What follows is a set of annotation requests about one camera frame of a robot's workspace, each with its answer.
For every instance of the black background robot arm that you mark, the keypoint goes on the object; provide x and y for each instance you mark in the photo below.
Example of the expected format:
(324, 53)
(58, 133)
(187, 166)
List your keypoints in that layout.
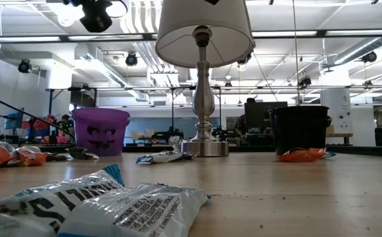
(167, 133)

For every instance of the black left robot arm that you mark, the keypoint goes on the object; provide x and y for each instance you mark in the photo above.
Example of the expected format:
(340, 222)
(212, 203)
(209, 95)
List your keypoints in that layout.
(72, 2)

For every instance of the silver lamp with white shade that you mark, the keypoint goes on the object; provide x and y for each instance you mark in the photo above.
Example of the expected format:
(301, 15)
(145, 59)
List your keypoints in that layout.
(204, 33)

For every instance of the purple pumpkin face bucket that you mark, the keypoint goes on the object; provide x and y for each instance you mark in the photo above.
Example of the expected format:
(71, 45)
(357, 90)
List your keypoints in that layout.
(100, 121)

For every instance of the black computer monitor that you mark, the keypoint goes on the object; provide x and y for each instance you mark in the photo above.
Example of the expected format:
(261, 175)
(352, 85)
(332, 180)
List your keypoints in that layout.
(264, 115)

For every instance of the blue screen monitor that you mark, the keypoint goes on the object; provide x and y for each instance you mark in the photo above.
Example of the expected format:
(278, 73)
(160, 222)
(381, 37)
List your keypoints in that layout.
(14, 119)

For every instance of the black plastic bucket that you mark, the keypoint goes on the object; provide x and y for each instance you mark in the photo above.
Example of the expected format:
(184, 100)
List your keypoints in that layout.
(299, 131)

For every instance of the white cylindrical tank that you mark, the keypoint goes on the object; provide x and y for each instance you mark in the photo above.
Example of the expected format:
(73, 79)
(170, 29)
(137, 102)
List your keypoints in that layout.
(337, 110)

